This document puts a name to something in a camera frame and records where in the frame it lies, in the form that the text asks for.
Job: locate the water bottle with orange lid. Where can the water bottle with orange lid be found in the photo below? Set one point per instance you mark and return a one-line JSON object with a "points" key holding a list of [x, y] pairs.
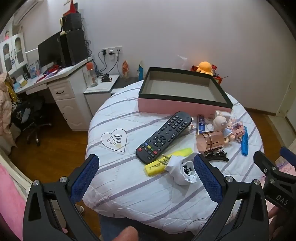
{"points": [[92, 76]]}

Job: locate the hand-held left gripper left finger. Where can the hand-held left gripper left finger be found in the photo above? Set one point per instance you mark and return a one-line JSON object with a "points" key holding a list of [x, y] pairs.
{"points": [[85, 176]]}

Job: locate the yellow highlighter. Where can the yellow highlighter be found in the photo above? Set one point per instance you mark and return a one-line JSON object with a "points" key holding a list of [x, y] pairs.
{"points": [[153, 168]]}

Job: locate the clear plastic bag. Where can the clear plastic bag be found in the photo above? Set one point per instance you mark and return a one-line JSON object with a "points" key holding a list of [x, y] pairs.
{"points": [[183, 59]]}

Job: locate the blue and white bag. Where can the blue and white bag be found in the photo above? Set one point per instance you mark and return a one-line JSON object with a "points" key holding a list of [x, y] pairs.
{"points": [[141, 73]]}

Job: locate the white nightstand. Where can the white nightstand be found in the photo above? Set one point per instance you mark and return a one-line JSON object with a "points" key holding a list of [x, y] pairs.
{"points": [[97, 102]]}

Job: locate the small black device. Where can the small black device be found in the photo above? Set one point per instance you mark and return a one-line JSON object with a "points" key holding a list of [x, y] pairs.
{"points": [[106, 78]]}

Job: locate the pink printed blanket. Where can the pink printed blanket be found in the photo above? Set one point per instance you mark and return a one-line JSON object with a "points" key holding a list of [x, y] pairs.
{"points": [[288, 168]]}

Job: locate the black monitor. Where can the black monitor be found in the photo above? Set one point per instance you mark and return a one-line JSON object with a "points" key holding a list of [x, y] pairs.
{"points": [[49, 52]]}

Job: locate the pink toy packet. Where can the pink toy packet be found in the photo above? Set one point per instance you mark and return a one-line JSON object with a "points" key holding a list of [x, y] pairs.
{"points": [[238, 129]]}

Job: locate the white desk with drawers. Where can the white desk with drawers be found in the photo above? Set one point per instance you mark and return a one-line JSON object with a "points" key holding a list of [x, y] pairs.
{"points": [[67, 102]]}

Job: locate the blue and white carton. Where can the blue and white carton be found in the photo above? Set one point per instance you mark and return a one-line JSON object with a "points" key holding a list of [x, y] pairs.
{"points": [[34, 70]]}

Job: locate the orange snack bag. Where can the orange snack bag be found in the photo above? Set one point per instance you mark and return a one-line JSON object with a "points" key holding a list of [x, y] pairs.
{"points": [[125, 69]]}

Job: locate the white slipper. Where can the white slipper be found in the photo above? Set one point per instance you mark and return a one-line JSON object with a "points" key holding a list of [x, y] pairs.
{"points": [[80, 208]]}

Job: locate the white glass-door cabinet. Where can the white glass-door cabinet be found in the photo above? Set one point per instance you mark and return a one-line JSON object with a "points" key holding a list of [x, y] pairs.
{"points": [[19, 46]]}

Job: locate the black remote control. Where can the black remote control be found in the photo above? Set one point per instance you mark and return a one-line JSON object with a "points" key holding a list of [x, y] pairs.
{"points": [[161, 138]]}

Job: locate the black computer tower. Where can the black computer tower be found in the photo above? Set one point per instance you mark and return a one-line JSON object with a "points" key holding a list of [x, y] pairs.
{"points": [[74, 47]]}

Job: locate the blue marker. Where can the blue marker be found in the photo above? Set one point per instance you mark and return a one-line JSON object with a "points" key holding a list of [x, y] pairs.
{"points": [[244, 144]]}

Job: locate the person's left hand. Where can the person's left hand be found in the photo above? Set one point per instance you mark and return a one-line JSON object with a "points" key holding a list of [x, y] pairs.
{"points": [[127, 234]]}

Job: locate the white wall power outlet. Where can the white wall power outlet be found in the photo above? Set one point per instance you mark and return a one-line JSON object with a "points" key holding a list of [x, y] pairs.
{"points": [[111, 49]]}

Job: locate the pink box with black rim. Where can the pink box with black rim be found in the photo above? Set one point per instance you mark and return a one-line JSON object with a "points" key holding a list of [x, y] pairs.
{"points": [[180, 107]]}

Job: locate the small doll on cabinet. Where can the small doll on cabinet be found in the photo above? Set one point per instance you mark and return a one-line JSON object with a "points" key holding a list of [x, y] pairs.
{"points": [[7, 35]]}

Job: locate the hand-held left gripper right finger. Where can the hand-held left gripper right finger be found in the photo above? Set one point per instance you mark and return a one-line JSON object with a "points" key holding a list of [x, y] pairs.
{"points": [[207, 178]]}

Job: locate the white plug-in device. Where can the white plug-in device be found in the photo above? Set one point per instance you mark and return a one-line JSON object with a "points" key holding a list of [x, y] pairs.
{"points": [[179, 175]]}

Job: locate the yellow patterned garment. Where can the yellow patterned garment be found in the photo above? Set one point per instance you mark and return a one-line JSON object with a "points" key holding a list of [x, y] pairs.
{"points": [[12, 92]]}

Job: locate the black speaker box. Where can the black speaker box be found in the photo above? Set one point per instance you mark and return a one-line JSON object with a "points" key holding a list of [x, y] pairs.
{"points": [[72, 22]]}

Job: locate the red item on desk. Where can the red item on desk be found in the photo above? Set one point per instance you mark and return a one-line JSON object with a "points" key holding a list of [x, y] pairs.
{"points": [[54, 68]]}

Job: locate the pink cloth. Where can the pink cloth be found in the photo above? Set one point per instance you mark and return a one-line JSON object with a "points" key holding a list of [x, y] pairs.
{"points": [[11, 201]]}

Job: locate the black hair clip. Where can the black hair clip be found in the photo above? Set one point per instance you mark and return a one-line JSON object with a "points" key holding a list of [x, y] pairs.
{"points": [[219, 155]]}

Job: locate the white desk lamp bar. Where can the white desk lamp bar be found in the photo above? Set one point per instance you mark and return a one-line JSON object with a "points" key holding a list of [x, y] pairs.
{"points": [[31, 51]]}

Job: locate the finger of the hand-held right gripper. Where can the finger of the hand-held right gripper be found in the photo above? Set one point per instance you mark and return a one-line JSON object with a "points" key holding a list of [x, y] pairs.
{"points": [[288, 154], [262, 160]]}

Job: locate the orange octopus plush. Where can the orange octopus plush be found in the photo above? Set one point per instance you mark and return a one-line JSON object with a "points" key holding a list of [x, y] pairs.
{"points": [[205, 67]]}

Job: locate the white air conditioner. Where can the white air conditioner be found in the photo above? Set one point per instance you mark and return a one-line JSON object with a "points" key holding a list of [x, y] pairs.
{"points": [[23, 16]]}

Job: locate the blue and gold slim box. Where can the blue and gold slim box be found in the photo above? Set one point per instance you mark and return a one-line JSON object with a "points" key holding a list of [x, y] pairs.
{"points": [[200, 124]]}

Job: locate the low cabinet with dark top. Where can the low cabinet with dark top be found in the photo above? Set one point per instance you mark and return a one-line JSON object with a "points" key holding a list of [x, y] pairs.
{"points": [[124, 83]]}

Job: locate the white door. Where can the white door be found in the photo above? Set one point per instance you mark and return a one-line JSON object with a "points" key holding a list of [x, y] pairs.
{"points": [[288, 104]]}

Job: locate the rose gold cylinder case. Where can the rose gold cylinder case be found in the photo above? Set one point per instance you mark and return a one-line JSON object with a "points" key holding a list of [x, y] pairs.
{"points": [[211, 141]]}

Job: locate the black office chair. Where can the black office chair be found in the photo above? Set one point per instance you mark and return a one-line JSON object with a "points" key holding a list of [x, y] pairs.
{"points": [[32, 111]]}

